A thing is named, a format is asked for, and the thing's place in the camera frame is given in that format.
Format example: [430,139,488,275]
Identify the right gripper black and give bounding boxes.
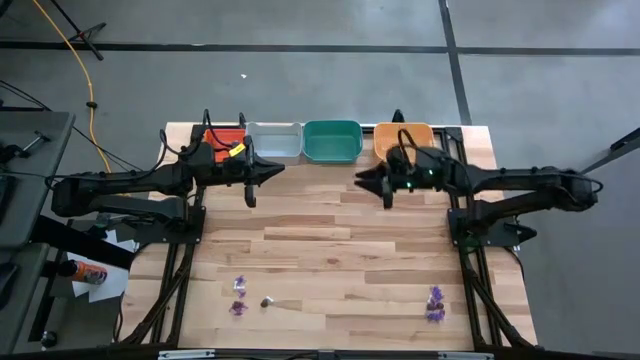
[354,146,451,210]

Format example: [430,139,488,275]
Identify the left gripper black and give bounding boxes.
[215,134,286,209]

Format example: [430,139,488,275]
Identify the grey plastic bin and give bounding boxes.
[244,122,304,165]

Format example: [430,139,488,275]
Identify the orange mesh basket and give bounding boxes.
[202,128,248,164]

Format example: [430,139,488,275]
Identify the yellow plastic bin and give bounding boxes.
[373,122,437,164]

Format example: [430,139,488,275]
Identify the green plastic bin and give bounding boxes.
[302,119,364,165]

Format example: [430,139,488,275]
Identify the white paper sheets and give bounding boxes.
[66,227,139,304]

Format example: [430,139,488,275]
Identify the black diagonal beam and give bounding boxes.
[29,214,136,271]

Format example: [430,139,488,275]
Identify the orange can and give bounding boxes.
[58,259,109,286]

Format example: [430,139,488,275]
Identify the grey side table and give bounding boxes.
[0,110,76,354]

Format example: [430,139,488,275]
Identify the black tripod stand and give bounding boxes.
[49,0,107,62]

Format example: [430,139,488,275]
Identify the grey and black stand leg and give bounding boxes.
[559,127,640,187]

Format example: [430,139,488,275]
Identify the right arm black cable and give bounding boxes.
[396,128,441,164]

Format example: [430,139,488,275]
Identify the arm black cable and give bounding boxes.
[158,108,237,166]
[396,128,441,164]

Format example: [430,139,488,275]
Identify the black aluminium table frame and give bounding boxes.
[119,123,539,351]

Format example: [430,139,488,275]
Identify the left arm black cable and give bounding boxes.
[158,108,237,166]

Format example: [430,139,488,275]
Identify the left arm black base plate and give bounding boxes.
[133,205,207,245]

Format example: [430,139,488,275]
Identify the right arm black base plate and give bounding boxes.
[447,207,522,248]

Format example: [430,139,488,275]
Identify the yellow extension cable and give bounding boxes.
[30,0,114,174]

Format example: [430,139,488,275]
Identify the silver metal bracket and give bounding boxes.
[438,351,495,360]
[158,349,216,360]

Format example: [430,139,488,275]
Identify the black-handled metal tool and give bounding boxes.
[0,130,51,164]

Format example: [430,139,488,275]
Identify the thin black floor cable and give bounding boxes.
[0,79,156,181]

